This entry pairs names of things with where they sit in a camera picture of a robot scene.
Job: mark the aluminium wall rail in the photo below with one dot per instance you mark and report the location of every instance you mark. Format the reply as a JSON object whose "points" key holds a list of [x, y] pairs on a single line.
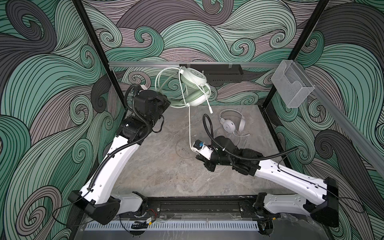
{"points": [[153, 64]]}

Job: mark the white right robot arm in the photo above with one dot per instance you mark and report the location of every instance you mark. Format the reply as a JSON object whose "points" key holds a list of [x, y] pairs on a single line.
{"points": [[313, 197]]}

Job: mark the white slotted cable duct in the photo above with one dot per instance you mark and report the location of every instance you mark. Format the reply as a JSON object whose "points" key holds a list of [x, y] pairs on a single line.
{"points": [[179, 226]]}

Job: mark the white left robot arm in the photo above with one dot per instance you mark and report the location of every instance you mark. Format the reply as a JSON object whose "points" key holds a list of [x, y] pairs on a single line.
{"points": [[95, 197]]}

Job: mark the black frame post right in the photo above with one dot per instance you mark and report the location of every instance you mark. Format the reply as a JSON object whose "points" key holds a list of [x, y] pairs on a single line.
{"points": [[310, 25]]}

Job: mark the mint green headphones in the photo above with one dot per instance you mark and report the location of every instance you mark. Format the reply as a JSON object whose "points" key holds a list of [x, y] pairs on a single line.
{"points": [[193, 84]]}

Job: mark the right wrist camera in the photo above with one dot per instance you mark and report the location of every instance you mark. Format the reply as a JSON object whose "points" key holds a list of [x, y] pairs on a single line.
{"points": [[202, 149]]}

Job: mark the black frame post left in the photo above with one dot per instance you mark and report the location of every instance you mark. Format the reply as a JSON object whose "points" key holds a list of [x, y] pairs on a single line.
{"points": [[100, 52]]}

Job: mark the black perforated wall tray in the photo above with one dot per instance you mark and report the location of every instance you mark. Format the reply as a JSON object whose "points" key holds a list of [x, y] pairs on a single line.
{"points": [[220, 73]]}

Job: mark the white headphones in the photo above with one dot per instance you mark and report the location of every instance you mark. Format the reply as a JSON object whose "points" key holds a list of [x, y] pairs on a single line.
{"points": [[229, 126]]}

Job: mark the black frame post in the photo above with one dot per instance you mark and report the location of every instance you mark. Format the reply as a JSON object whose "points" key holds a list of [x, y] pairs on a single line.
{"points": [[100, 52], [310, 25]]}

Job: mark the clear plastic wall bin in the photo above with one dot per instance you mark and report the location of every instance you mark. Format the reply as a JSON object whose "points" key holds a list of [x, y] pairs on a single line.
{"points": [[292, 83]]}

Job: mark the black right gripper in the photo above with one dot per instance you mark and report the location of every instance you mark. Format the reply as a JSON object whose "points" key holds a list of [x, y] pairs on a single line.
{"points": [[208, 163]]}

